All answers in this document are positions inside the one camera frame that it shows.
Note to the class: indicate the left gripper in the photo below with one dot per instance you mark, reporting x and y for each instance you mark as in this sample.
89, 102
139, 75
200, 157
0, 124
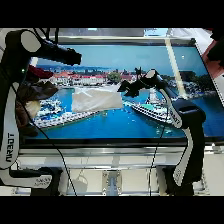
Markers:
73, 56

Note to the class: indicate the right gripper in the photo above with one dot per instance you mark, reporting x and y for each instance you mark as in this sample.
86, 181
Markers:
130, 88

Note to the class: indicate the white garment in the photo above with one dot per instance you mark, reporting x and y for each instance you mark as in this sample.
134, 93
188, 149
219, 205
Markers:
96, 100

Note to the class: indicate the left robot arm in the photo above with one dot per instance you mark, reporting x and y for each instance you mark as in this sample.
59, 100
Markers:
11, 100

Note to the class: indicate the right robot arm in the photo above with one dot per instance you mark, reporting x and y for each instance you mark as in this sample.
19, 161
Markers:
186, 116

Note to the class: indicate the red garment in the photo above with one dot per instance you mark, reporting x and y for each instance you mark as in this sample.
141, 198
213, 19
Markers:
37, 71

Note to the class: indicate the beige garment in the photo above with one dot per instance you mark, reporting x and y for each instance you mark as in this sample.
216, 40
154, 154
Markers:
32, 108

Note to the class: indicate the dark brown garment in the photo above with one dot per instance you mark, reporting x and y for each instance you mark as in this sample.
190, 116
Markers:
22, 120

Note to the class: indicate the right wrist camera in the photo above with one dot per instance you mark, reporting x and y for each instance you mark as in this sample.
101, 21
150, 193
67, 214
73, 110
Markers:
138, 72

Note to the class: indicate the silver frame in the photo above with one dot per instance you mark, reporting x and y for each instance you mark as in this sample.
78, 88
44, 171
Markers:
111, 182

